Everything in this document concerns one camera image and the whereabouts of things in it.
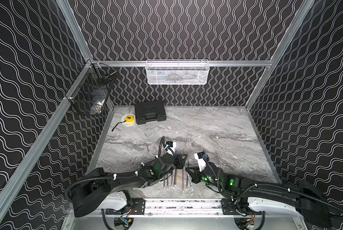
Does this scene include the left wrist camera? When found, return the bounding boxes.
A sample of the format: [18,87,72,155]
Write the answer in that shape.
[164,141,176,154]

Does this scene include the black plastic tool case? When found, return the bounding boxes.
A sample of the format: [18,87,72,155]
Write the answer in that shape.
[135,100,167,125]

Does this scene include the yellow tape measure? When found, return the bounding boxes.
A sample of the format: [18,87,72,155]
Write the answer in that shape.
[112,113,136,132]

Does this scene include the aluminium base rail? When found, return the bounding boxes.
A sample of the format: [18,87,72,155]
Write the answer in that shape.
[81,192,307,230]

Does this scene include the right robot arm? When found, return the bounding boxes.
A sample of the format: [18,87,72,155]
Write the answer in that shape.
[186,163,343,228]

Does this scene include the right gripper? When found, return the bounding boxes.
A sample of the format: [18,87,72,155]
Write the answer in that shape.
[184,165,222,191]

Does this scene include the red pencil pink cap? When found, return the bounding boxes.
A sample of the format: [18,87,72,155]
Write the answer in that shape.
[171,171,175,188]

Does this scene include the white mesh wall basket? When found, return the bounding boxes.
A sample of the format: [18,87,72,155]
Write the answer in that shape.
[145,59,210,85]

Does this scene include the black wire wall basket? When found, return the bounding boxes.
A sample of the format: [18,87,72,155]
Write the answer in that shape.
[66,60,119,117]

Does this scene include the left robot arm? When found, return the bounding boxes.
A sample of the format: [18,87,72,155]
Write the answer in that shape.
[64,138,187,218]

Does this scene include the dark pencil yellow cap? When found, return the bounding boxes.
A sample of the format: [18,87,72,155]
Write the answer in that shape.
[188,177,193,191]

